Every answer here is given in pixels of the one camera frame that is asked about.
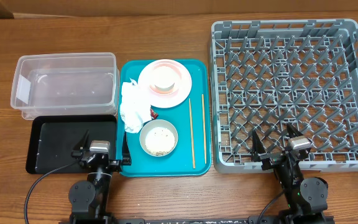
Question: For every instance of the grey bowl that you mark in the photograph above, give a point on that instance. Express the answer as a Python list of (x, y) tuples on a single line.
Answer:
[(153, 124)]

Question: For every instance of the left wooden chopstick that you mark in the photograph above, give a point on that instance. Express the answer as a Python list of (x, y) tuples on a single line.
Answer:
[(192, 136)]

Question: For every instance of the red snack wrapper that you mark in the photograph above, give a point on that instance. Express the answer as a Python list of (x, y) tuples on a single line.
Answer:
[(153, 114)]

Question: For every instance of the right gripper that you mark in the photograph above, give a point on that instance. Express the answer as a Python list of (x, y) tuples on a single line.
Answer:
[(259, 154)]

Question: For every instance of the grey dishwasher rack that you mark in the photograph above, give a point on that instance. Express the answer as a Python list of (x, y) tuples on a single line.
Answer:
[(267, 74)]

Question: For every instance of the clear plastic bin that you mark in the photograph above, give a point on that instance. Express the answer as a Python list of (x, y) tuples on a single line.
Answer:
[(65, 84)]

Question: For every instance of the pink plate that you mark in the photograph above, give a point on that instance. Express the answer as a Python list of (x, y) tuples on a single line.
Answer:
[(171, 100)]

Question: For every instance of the right wooden chopstick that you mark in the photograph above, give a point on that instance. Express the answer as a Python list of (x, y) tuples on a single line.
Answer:
[(204, 129)]

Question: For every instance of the white cup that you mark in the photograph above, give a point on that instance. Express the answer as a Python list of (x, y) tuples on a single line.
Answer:
[(163, 79)]

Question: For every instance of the pile of rice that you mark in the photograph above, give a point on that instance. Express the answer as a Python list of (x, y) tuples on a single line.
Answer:
[(159, 141)]

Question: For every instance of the pink bowl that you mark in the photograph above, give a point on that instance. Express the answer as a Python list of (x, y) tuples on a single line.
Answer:
[(160, 63)]

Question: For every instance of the white napkin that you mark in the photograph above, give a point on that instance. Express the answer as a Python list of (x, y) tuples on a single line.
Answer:
[(135, 107)]

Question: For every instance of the wooden chopstick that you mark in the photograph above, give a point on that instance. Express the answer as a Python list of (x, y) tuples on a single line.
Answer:
[(204, 129), (192, 136)]

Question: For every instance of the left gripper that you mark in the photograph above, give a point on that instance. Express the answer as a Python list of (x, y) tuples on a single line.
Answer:
[(126, 158)]

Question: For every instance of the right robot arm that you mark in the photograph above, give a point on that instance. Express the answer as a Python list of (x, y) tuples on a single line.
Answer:
[(306, 197)]

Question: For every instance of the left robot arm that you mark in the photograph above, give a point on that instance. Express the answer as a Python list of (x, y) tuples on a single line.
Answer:
[(89, 198)]

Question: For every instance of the black plastic tray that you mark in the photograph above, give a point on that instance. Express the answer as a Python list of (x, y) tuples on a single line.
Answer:
[(53, 137)]

